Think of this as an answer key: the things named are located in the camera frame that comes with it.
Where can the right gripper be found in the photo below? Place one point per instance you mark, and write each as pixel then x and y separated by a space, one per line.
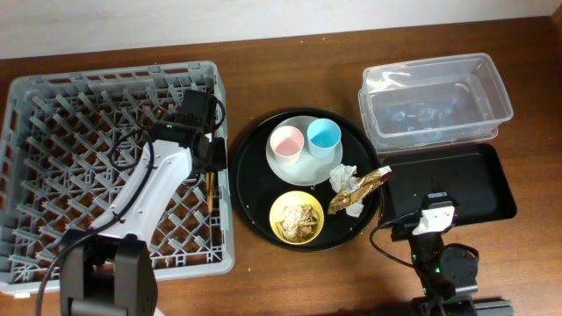
pixel 405 231

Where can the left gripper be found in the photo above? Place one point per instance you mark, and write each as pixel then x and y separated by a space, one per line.
pixel 217 154

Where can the gold foil wrapper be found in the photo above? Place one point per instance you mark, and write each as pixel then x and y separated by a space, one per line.
pixel 368 184

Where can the white napkin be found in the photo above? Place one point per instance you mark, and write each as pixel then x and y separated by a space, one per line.
pixel 344 182

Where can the yellow bowl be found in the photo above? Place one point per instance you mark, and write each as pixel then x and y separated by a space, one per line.
pixel 295 198

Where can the food scraps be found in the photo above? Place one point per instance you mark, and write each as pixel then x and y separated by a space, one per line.
pixel 297 223

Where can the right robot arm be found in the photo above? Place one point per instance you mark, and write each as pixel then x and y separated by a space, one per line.
pixel 448 273

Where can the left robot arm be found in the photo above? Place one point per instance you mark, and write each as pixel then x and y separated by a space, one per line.
pixel 106 269

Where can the grey dishwasher rack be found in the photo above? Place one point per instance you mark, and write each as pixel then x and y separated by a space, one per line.
pixel 66 144

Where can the black rectangular tray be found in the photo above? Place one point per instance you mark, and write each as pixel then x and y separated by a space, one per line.
pixel 470 177

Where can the pink cup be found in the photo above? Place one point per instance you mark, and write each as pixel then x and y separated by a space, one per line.
pixel 287 143

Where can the round black tray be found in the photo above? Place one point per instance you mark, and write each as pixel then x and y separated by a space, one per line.
pixel 254 187

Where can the grey plate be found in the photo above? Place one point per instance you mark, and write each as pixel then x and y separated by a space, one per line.
pixel 308 170

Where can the clear plastic bin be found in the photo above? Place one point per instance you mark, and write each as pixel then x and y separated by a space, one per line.
pixel 436 102

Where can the blue cup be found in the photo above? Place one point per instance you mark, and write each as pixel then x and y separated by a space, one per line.
pixel 323 135

